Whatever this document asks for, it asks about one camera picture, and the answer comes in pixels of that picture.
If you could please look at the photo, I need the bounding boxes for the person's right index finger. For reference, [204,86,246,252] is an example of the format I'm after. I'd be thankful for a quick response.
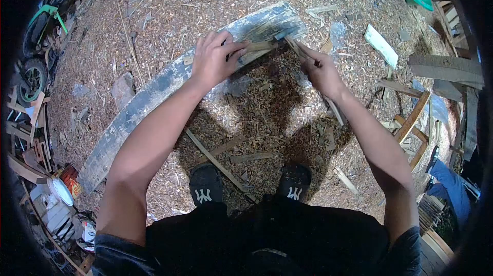
[296,43,323,65]

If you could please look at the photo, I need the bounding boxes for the brown wooden frame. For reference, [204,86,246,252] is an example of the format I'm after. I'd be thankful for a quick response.
[378,79,432,171]

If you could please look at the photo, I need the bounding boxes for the white flat board piece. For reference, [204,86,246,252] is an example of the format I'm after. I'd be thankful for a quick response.
[364,24,400,69]

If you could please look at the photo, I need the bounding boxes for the person's right hand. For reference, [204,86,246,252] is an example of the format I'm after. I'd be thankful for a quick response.
[296,43,348,102]

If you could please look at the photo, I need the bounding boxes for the person's body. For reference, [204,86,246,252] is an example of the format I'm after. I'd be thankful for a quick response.
[92,176,423,276]

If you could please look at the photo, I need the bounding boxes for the person's right thumb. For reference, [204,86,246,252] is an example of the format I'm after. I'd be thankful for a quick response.
[300,60,317,80]

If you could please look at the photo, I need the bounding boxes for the small wooden stick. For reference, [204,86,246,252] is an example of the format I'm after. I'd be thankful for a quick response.
[183,41,279,65]

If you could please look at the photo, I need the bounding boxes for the green framed bicycle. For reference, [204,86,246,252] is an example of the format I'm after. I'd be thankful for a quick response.
[16,4,69,105]

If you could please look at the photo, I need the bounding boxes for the long knife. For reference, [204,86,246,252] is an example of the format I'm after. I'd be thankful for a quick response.
[285,35,347,127]

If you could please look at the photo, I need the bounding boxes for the pale wood offcut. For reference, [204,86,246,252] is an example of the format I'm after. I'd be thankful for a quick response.
[333,166,361,196]

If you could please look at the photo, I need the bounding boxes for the thin wooden slat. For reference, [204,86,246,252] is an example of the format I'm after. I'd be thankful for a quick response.
[184,128,259,204]

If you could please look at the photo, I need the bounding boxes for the short flat wood piece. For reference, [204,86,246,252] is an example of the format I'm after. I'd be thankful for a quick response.
[197,134,247,163]
[230,152,274,164]

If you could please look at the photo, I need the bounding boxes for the person's left index finger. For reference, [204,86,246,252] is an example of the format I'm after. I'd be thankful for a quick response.
[220,37,250,51]

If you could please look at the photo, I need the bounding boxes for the person's left hand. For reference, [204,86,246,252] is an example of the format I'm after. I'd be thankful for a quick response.
[191,31,250,92]

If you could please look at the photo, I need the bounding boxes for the pile of wood scraps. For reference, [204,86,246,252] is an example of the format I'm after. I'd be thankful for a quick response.
[5,87,53,184]

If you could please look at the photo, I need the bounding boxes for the grey stone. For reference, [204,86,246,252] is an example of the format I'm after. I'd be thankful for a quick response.
[111,72,136,109]

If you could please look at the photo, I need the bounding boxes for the red tin can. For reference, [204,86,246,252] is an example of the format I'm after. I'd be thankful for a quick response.
[59,164,84,200]

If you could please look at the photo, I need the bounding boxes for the grey wooden planks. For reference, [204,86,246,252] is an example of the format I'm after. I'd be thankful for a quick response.
[407,54,485,89]

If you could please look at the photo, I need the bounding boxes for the stack of wooden slats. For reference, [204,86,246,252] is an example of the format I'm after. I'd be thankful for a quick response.
[418,194,448,235]

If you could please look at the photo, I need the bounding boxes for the person's left thumb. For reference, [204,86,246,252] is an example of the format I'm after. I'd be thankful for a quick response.
[226,46,249,63]

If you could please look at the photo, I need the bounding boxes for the person's left fingers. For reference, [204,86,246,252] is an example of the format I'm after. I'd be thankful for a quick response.
[196,31,234,47]

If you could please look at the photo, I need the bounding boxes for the long weathered wooden plank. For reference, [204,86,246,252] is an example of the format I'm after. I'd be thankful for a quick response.
[79,1,307,194]

